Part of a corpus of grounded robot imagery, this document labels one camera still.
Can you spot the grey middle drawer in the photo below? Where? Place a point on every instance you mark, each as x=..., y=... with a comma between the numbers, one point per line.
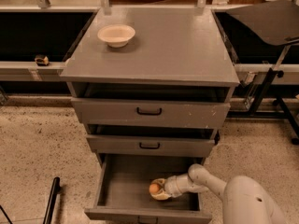
x=154, y=146

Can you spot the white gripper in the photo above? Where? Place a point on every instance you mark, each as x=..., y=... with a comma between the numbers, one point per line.
x=171, y=186

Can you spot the grey drawer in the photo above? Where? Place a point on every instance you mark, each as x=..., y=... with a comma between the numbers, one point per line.
x=123, y=194
x=154, y=146
x=150, y=113

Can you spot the white bowl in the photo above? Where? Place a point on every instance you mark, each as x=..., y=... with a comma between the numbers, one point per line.
x=117, y=35

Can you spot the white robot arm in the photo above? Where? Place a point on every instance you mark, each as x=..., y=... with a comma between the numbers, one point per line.
x=244, y=201

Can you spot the black bar on floor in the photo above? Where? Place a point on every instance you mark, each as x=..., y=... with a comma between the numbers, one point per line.
x=55, y=190

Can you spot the grey bottom drawer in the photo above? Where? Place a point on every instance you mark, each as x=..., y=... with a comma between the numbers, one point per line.
x=123, y=194

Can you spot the grey top drawer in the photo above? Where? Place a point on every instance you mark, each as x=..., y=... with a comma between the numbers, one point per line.
x=150, y=113

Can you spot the grey drawer cabinet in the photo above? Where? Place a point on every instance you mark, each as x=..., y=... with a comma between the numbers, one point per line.
x=176, y=55

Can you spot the orange fruit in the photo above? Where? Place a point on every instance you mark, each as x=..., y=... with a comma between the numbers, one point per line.
x=154, y=188

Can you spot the black stand with tray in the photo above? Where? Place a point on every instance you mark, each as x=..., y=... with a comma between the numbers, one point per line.
x=263, y=44

